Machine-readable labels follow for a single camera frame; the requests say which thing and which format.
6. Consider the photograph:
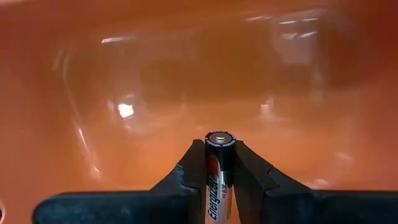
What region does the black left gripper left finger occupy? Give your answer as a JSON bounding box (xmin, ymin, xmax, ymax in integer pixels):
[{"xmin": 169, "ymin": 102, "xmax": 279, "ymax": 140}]
[{"xmin": 32, "ymin": 139, "xmax": 206, "ymax": 224}]

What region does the orange plastic bin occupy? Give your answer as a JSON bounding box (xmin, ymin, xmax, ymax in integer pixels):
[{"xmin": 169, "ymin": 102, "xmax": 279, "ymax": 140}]
[{"xmin": 0, "ymin": 0, "xmax": 398, "ymax": 224}]

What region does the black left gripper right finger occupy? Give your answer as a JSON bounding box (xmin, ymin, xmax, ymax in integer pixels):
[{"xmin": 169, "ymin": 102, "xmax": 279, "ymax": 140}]
[{"xmin": 233, "ymin": 139, "xmax": 398, "ymax": 224}]

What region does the silver Energizer AA battery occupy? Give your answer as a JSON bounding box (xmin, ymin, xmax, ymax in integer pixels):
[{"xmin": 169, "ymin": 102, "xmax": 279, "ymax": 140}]
[{"xmin": 204, "ymin": 130, "xmax": 237, "ymax": 224}]

